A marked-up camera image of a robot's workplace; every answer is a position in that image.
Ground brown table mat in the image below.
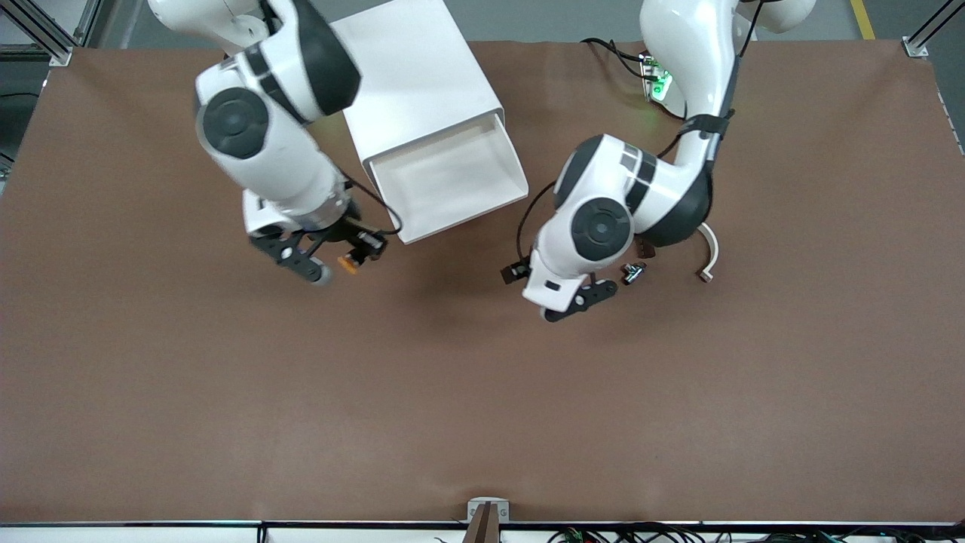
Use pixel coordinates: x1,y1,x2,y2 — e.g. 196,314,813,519
0,39,965,526

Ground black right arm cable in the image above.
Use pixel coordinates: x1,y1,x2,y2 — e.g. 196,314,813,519
342,175,403,237

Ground white curved plastic bracket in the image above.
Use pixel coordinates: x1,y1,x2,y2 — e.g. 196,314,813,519
696,222,720,284

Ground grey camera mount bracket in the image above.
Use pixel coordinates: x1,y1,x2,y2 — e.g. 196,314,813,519
467,497,511,524

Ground black base cable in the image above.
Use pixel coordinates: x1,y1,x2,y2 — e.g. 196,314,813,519
581,36,651,81

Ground tangled black cables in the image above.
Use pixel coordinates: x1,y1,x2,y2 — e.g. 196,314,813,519
549,526,965,543

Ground brown camera post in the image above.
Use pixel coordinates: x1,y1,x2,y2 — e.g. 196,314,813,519
461,503,503,543

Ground black table edge rail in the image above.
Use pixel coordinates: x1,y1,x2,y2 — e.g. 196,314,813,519
0,519,965,529

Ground aluminium frame profile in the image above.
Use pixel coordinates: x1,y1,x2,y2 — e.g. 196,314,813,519
9,0,76,68
902,0,965,60

